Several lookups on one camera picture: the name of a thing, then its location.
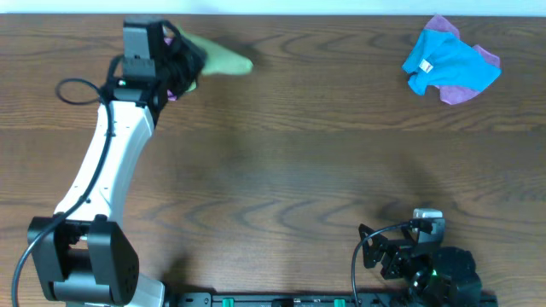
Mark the yellow-green cloth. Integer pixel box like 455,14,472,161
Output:
177,27,253,76

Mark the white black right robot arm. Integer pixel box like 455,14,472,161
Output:
351,217,482,306

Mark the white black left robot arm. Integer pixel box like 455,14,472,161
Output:
23,16,206,306

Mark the folded light green cloth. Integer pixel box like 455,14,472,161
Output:
186,81,197,93

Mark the folded purple cloth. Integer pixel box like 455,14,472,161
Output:
164,37,177,101

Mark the blue cloth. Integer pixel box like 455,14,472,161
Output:
402,29,502,96

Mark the crumpled purple cloth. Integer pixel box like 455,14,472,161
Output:
424,14,501,105

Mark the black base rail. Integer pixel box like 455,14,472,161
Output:
161,291,499,307

